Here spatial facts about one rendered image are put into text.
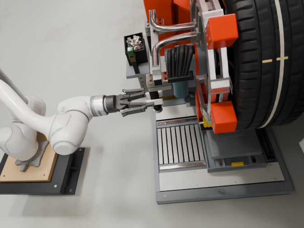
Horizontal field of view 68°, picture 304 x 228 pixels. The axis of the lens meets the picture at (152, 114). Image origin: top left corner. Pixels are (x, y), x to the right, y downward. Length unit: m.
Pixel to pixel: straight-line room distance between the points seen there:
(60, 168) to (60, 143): 0.75
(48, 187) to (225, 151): 1.10
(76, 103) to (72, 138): 0.18
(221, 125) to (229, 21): 0.33
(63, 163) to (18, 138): 0.31
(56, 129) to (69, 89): 1.56
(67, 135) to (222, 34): 0.59
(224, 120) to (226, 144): 0.71
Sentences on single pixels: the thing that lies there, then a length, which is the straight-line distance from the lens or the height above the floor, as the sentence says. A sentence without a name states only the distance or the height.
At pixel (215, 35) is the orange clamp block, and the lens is 0.69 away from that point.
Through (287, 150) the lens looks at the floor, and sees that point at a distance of 1.82.
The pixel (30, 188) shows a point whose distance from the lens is 1.63.
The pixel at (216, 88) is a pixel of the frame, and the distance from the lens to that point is 0.78.
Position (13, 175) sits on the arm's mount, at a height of 0.33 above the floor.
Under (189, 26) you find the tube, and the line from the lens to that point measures 0.95.
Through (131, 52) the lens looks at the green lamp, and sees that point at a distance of 1.46.
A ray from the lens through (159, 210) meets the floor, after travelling 1.60.
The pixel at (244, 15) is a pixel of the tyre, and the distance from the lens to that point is 0.76.
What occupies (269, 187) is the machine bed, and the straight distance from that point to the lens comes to 1.60.
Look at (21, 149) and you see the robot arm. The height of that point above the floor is 0.50.
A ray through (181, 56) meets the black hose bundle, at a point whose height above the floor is 1.04.
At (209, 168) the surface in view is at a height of 0.17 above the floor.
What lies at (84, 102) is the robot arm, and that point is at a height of 0.88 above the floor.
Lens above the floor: 1.55
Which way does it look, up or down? 54 degrees down
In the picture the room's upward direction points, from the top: 17 degrees counter-clockwise
